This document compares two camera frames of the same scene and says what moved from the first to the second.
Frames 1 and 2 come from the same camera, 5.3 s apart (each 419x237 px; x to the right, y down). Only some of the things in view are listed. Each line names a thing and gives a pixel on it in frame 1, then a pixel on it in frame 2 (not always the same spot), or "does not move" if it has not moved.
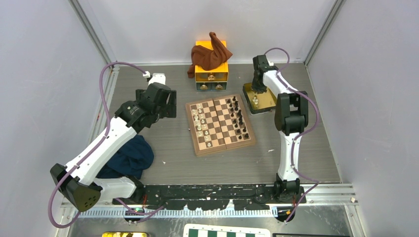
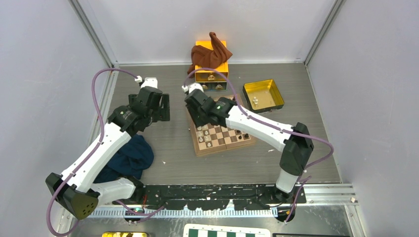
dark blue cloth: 130,160 does not move
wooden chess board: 218,124 does not move
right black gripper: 257,89 to 198,121
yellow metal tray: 259,102 does not move
